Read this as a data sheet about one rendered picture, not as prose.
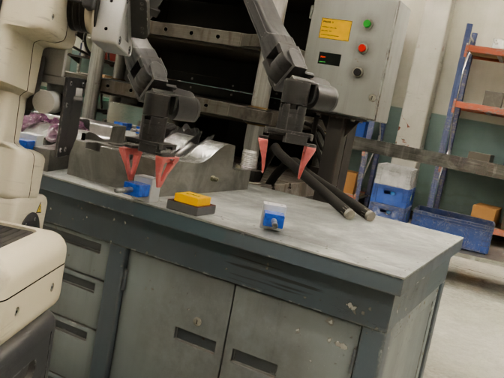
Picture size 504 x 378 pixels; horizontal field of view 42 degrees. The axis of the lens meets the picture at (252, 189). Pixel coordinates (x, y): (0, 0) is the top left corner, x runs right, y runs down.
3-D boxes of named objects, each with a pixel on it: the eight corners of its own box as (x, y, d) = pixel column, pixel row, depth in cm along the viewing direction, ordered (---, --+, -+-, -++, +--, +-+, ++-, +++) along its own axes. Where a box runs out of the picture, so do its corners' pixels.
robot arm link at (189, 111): (131, 84, 150) (148, 59, 144) (174, 91, 157) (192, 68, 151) (142, 126, 145) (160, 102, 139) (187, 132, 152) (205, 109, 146)
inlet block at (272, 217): (284, 241, 131) (289, 215, 130) (260, 236, 131) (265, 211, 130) (280, 228, 144) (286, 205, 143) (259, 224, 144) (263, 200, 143)
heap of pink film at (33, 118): (59, 144, 172) (64, 115, 171) (-2, 131, 175) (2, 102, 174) (98, 141, 198) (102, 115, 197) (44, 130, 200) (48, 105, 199)
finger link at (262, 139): (252, 169, 143) (259, 127, 142) (284, 175, 143) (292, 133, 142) (252, 172, 136) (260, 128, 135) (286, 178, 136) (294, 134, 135)
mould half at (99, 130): (47, 172, 161) (53, 127, 160) (-47, 151, 165) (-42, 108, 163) (121, 160, 210) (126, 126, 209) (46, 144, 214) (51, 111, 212)
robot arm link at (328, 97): (265, 73, 144) (286, 46, 138) (304, 82, 151) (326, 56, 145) (280, 115, 138) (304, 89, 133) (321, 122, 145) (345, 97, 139)
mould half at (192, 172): (150, 197, 152) (160, 140, 150) (66, 174, 163) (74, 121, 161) (247, 189, 197) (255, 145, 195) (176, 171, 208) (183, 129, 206)
